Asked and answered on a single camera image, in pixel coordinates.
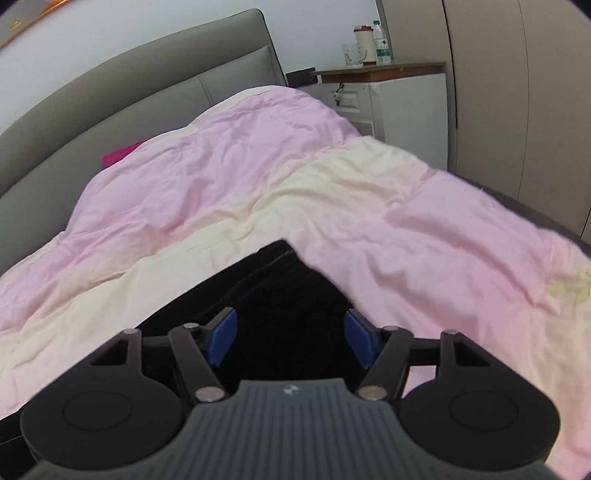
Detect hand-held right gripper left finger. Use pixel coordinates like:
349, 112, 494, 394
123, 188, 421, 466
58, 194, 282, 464
85, 307, 238, 403

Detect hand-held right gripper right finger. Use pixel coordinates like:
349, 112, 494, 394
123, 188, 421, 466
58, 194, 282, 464
344, 308, 502, 402

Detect black pants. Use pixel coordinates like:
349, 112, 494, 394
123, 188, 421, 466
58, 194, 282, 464
136, 239, 365, 393

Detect pink and cream blanket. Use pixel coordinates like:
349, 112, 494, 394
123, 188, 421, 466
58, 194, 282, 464
0, 85, 591, 480

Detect magenta cloth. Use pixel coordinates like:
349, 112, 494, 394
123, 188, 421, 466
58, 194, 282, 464
100, 141, 144, 168

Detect white nightstand with wooden top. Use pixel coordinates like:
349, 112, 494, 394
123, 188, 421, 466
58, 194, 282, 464
310, 62, 448, 171

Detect grey padded headboard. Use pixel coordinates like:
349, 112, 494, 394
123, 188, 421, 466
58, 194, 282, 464
0, 8, 591, 254

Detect glass cup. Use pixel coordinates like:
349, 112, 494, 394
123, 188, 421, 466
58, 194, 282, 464
342, 43, 368, 68

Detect beige wardrobe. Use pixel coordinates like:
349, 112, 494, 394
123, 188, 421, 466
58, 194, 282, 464
379, 0, 591, 241

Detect white jar with red lid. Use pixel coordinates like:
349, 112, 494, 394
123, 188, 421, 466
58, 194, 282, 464
353, 25, 376, 63

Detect clear plastic water bottle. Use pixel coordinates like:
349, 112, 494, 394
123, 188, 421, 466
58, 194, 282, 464
373, 20, 392, 64

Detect wall picture frame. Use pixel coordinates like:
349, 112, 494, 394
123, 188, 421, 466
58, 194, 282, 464
0, 0, 70, 47

